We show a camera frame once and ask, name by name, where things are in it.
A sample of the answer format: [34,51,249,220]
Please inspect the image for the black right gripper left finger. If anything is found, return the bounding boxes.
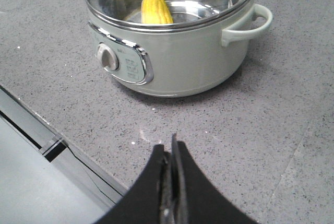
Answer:
[98,145,168,224]

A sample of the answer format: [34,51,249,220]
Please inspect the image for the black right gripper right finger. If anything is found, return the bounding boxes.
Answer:
[171,134,256,223]

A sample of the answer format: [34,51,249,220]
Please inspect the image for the yellow corn cob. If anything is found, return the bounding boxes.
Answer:
[141,0,173,24]

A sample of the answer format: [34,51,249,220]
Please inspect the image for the pale green electric cooking pot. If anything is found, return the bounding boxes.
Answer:
[88,2,273,98]

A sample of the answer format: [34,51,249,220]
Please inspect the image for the grey cabinet front below counter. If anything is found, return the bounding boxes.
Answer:
[1,88,126,223]

